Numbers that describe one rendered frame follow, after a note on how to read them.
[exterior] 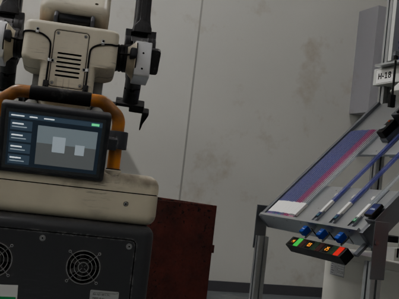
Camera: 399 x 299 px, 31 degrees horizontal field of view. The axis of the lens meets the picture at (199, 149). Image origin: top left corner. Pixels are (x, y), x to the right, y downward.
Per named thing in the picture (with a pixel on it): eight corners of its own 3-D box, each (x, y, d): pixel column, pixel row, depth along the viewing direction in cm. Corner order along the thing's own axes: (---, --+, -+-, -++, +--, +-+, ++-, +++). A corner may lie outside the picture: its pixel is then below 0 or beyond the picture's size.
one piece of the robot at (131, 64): (126, 71, 216) (135, 72, 216) (129, 37, 218) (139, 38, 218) (122, 82, 228) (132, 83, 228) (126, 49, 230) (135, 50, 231)
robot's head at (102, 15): (110, 13, 216) (113, -14, 227) (39, 3, 213) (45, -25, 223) (104, 51, 226) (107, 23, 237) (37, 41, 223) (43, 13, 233)
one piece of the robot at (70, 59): (115, 235, 202) (138, 29, 214) (-23, 220, 196) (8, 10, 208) (109, 239, 228) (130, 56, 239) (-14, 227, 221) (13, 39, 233)
